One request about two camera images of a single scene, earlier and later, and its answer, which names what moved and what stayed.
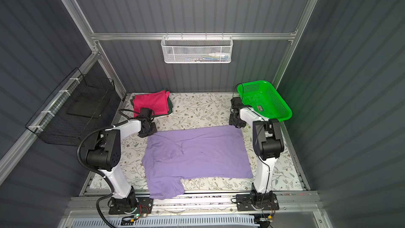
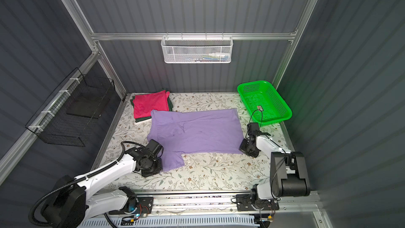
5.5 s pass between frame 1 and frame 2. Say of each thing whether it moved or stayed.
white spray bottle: stayed
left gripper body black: moved
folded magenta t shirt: stayed
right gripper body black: moved
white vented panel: stayed
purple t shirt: moved
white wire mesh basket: stayed
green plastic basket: stayed
